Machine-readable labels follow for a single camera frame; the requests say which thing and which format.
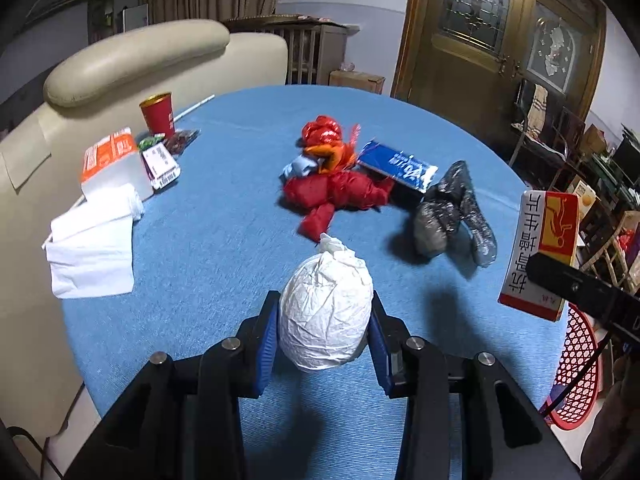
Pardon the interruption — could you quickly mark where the black monitor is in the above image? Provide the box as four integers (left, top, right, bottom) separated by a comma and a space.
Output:
612, 135, 640, 186

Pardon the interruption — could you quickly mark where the black plastic bag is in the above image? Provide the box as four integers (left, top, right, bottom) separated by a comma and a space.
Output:
414, 160, 471, 260
462, 187, 498, 267

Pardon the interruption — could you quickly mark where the rattan chair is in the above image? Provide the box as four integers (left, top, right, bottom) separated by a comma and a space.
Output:
580, 210, 640, 293

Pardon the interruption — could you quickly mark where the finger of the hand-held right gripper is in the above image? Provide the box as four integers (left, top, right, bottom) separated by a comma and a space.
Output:
525, 252, 640, 346

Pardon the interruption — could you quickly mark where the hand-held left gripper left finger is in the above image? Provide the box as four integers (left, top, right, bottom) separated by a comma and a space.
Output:
65, 290, 281, 480

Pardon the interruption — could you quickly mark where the small cardboard box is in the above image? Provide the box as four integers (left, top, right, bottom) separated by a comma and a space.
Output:
580, 124, 608, 156

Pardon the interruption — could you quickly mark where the brown cardboard box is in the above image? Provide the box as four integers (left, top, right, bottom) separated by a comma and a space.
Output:
328, 70, 386, 95

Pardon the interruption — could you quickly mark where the red plastic mesh basket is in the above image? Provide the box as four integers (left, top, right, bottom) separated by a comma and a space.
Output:
539, 302, 601, 432

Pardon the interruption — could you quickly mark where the large red plastic bag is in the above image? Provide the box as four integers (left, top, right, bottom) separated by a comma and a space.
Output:
282, 170, 396, 242

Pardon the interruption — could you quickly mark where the orange plastic bag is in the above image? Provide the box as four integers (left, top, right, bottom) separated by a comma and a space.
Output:
306, 142, 358, 176

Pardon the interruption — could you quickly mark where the wooden slatted cabinet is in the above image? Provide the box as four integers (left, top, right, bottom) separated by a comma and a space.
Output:
222, 14, 361, 86

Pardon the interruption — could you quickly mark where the blue snack packet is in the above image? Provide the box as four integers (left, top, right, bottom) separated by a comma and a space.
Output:
356, 139, 440, 195

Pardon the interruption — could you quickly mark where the red and white carton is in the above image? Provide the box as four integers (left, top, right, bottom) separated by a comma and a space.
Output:
497, 190, 581, 322

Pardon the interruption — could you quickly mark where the wooden glass-panel door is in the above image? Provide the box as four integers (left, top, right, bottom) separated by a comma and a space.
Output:
390, 0, 608, 126

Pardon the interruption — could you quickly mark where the orange and white box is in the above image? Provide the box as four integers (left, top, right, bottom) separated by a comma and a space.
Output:
80, 127, 153, 201

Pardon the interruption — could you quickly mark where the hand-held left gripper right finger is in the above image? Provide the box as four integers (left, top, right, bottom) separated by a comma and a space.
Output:
367, 290, 583, 480

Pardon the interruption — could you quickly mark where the small white pink-label box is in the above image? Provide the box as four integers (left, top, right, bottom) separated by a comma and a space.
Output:
141, 142, 181, 191

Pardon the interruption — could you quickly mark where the red paper cup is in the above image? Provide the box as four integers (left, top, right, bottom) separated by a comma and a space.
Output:
139, 92, 177, 141

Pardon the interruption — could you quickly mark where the beige leather sofa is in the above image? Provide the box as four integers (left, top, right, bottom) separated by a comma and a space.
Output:
0, 19, 290, 453

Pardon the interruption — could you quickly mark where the blue tablecloth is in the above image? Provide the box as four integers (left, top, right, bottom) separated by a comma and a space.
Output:
60, 85, 576, 480

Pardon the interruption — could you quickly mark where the red foil bag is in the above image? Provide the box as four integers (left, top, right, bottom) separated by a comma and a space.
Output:
300, 115, 346, 153

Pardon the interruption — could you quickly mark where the dark snack packet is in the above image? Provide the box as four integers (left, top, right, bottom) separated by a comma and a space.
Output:
165, 129, 200, 155

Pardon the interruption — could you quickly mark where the white paper ball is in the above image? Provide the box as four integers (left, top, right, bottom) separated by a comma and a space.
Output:
278, 233, 374, 372

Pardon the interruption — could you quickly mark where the dark wooden chair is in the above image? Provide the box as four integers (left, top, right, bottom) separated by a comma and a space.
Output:
510, 80, 586, 171

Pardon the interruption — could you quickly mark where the white thin stick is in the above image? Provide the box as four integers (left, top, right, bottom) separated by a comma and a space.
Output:
172, 94, 216, 122

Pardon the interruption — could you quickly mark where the light blue wad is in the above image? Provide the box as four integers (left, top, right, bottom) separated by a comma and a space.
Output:
279, 154, 326, 182

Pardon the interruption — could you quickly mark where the white cabinet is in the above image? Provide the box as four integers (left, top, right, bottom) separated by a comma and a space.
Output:
117, 4, 150, 36

